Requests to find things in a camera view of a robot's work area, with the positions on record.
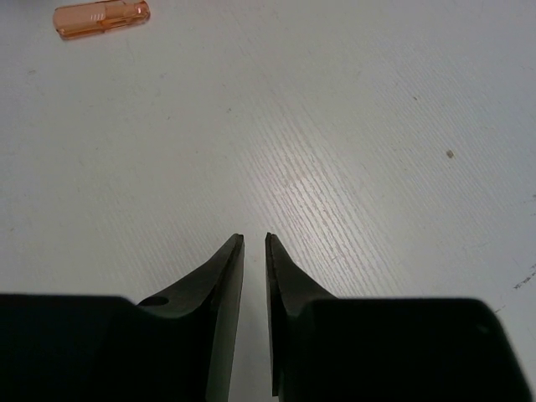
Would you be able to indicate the orange translucent lead case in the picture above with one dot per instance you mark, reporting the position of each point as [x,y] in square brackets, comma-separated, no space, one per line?
[87,19]

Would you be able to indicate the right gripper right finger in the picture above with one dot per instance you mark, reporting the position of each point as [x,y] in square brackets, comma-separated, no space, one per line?
[289,289]

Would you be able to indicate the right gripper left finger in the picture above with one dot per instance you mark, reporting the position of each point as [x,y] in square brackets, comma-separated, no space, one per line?
[197,319]

